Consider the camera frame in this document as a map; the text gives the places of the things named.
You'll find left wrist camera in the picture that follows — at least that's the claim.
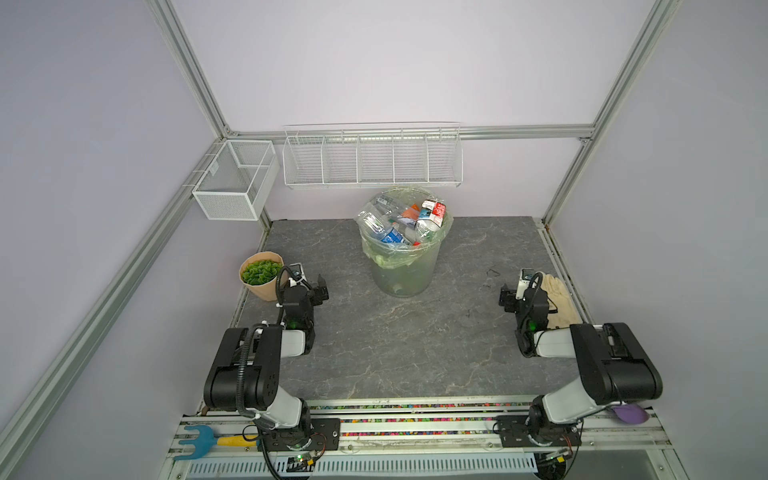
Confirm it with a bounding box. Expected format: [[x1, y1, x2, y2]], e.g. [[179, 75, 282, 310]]
[[287, 262, 307, 286]]

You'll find green bagged waste bin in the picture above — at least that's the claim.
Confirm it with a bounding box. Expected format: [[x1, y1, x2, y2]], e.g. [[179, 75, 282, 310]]
[[355, 185, 454, 298]]

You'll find purple pink tool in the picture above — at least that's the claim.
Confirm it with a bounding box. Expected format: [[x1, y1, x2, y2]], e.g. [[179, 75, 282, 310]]
[[610, 404, 650, 425]]

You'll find beige plant pot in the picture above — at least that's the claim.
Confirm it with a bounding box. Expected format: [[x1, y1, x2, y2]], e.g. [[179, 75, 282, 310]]
[[239, 252, 284, 302]]

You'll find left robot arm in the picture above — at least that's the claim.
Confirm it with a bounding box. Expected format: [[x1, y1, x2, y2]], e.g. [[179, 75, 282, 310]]
[[203, 263, 329, 450]]

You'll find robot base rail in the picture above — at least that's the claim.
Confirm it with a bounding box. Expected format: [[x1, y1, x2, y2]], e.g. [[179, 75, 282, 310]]
[[160, 395, 688, 479]]

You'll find right aluminium frame post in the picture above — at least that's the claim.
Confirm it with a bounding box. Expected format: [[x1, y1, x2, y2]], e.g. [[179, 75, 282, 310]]
[[542, 0, 682, 230]]

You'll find green artificial plant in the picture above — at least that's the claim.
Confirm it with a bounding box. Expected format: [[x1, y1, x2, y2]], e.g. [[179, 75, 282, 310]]
[[240, 259, 282, 286]]

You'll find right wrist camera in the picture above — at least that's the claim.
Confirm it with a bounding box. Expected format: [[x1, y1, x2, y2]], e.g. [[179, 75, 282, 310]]
[[517, 268, 537, 296]]

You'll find aluminium frame corner post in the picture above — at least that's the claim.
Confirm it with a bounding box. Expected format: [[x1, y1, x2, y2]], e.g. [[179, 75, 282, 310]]
[[145, 0, 232, 138]]

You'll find red label cola bottle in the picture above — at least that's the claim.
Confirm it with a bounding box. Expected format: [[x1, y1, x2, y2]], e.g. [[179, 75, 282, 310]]
[[417, 200, 447, 231]]

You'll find clear bottle blue cap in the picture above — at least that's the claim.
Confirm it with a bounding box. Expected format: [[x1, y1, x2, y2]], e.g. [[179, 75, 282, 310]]
[[370, 193, 420, 226]]

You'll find white mesh side basket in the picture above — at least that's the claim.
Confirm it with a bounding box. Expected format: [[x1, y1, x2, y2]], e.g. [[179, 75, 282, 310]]
[[192, 140, 279, 221]]

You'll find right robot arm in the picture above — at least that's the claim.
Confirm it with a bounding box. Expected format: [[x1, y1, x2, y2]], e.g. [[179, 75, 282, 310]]
[[494, 270, 663, 447]]

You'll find beige wooden brush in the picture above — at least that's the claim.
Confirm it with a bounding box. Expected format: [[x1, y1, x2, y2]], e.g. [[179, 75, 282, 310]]
[[542, 274, 583, 330]]

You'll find white wire wall basket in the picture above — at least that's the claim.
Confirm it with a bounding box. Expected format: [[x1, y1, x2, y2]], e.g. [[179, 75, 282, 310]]
[[282, 122, 464, 188]]

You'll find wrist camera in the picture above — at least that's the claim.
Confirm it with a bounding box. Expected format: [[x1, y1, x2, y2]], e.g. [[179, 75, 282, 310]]
[[517, 268, 537, 296], [287, 262, 307, 286]]

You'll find blue yellow garden fork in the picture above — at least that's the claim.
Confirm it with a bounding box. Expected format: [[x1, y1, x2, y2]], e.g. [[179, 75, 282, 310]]
[[176, 425, 258, 460]]

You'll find blue label bottle white cap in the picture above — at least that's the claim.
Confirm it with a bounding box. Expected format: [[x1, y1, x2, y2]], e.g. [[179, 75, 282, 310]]
[[377, 224, 411, 245]]

